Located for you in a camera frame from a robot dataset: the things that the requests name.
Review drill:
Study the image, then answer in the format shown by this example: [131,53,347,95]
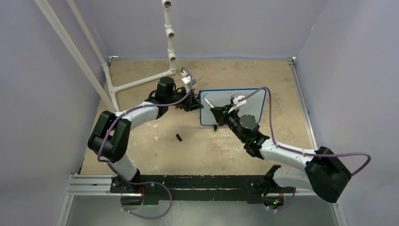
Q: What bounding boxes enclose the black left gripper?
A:
[166,86,203,113]

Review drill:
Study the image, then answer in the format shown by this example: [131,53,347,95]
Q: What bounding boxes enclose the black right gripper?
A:
[211,103,247,143]

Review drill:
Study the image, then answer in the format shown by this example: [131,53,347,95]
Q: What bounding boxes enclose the white whiteboard marker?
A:
[203,97,214,108]

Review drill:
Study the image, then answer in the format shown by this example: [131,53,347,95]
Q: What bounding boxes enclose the blue framed whiteboard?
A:
[199,88,267,126]

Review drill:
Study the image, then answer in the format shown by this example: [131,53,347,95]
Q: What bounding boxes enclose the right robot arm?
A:
[210,105,352,203]

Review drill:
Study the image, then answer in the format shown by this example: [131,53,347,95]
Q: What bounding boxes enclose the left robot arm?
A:
[88,75,203,193]

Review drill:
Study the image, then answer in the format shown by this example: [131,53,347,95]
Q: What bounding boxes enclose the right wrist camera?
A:
[230,93,247,111]

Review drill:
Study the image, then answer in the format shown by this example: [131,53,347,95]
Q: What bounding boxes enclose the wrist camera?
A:
[181,75,197,90]
[230,93,247,111]

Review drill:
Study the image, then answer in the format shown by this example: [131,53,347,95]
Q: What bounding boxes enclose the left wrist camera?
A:
[181,75,197,90]

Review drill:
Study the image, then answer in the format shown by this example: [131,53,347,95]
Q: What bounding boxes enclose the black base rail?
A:
[110,174,295,207]

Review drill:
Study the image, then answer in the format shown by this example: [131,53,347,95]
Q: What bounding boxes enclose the white PVC pipe frame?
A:
[34,0,177,113]

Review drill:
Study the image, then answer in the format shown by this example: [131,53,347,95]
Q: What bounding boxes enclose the aluminium frame rail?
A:
[66,175,112,196]

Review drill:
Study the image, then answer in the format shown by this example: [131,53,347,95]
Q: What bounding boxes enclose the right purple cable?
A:
[243,87,372,213]

